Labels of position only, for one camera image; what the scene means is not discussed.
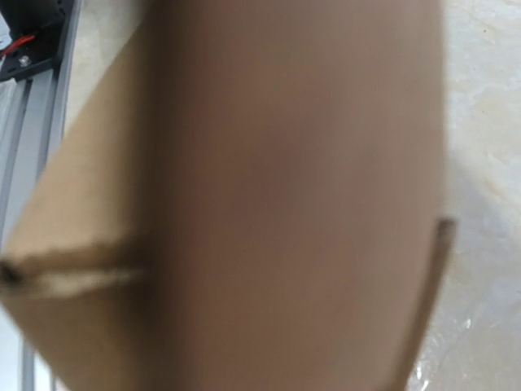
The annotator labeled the brown cardboard box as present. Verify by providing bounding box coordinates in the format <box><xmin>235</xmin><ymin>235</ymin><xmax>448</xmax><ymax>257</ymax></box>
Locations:
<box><xmin>1</xmin><ymin>1</ymin><xmax>454</xmax><ymax>390</ymax></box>

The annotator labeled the aluminium front rail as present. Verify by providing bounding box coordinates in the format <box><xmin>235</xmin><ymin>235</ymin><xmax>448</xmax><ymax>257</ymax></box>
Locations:
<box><xmin>0</xmin><ymin>0</ymin><xmax>85</xmax><ymax>391</ymax></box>

